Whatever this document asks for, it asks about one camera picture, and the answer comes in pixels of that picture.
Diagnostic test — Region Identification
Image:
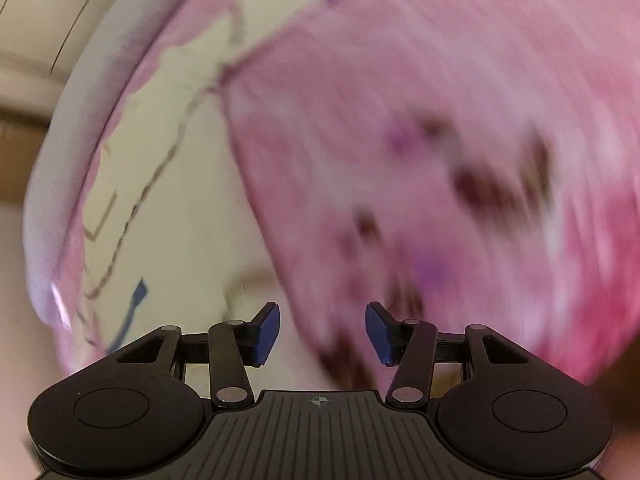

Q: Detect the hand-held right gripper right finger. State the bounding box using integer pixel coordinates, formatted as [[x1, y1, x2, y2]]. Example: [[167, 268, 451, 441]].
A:
[[365, 302, 539, 407]]

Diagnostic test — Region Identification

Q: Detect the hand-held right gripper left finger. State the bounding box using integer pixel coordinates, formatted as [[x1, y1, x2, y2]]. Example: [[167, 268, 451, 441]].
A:
[[108, 302, 281, 407]]

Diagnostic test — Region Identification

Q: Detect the cream white towel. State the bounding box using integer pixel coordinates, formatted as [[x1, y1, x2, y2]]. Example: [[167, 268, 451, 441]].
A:
[[70, 0, 351, 392]]

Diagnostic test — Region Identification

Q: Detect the pink floral blanket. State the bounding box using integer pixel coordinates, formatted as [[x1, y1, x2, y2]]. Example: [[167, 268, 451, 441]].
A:
[[49, 0, 640, 397]]

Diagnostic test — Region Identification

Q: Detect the cream wardrobe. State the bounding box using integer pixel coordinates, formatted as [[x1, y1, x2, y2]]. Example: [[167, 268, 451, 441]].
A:
[[0, 0, 132, 77]]

